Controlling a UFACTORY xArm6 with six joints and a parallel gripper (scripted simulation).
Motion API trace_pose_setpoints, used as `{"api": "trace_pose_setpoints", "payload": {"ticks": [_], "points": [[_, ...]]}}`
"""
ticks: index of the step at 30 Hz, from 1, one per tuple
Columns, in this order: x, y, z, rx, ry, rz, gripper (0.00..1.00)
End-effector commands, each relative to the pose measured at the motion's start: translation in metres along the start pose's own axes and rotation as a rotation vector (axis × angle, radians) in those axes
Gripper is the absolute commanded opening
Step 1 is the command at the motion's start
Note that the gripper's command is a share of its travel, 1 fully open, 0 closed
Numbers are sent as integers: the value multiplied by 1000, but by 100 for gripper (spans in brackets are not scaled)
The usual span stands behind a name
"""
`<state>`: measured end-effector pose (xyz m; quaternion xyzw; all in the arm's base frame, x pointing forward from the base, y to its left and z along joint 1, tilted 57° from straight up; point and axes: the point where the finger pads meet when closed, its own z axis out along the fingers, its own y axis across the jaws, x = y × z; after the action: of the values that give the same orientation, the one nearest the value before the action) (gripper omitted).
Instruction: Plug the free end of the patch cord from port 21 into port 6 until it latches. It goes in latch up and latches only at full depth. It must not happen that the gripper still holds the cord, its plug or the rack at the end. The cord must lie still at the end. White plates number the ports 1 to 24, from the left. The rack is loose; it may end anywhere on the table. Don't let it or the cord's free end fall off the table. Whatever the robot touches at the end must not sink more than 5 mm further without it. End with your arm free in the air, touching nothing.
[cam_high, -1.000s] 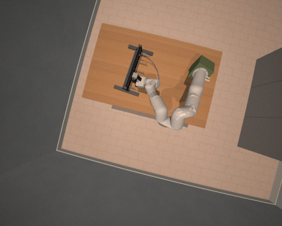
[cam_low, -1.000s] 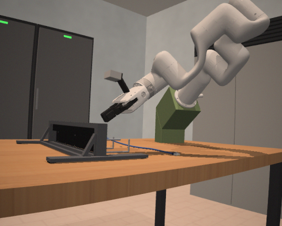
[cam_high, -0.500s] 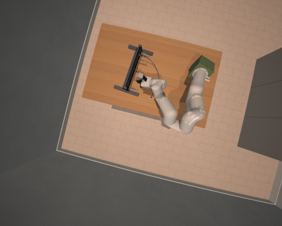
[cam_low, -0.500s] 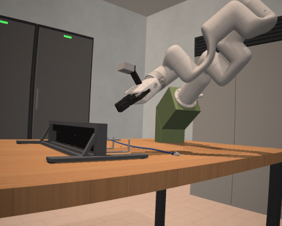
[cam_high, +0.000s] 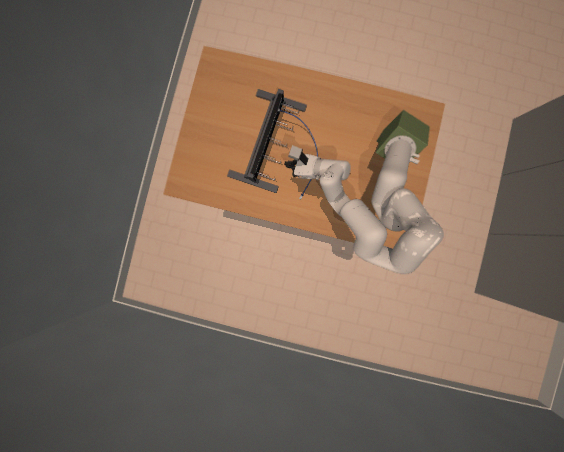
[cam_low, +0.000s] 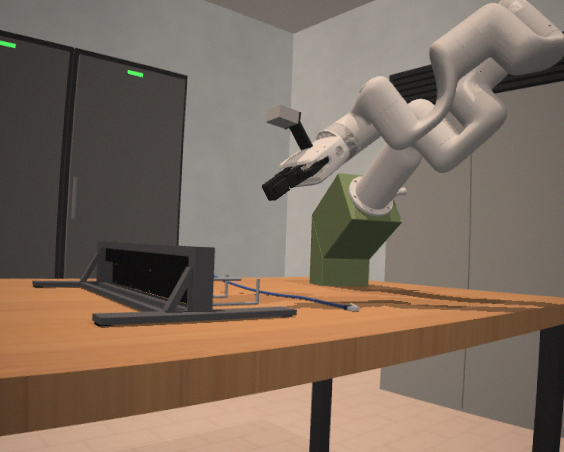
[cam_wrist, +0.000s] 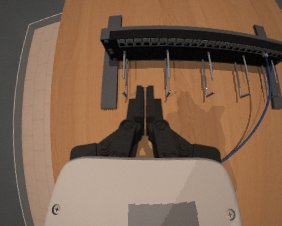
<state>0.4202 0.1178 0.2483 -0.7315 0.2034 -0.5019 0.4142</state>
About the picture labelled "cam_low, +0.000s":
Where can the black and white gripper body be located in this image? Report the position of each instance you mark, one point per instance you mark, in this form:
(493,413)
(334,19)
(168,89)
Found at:
(327,145)

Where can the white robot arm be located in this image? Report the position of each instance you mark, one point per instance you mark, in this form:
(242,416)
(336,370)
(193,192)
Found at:
(493,35)

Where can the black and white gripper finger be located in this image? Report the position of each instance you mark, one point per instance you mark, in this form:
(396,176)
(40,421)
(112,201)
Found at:
(280,185)
(263,186)

